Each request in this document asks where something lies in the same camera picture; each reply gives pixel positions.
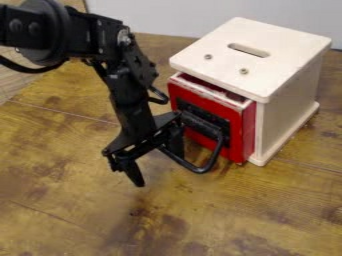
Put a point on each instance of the red drawer with black handle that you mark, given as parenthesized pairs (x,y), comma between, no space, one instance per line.
(217,118)

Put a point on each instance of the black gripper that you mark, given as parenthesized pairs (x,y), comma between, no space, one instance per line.
(143,132)

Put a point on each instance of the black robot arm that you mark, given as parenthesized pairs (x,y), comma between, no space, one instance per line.
(51,33)

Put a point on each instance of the white wooden drawer box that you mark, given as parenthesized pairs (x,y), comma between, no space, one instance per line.
(269,64)

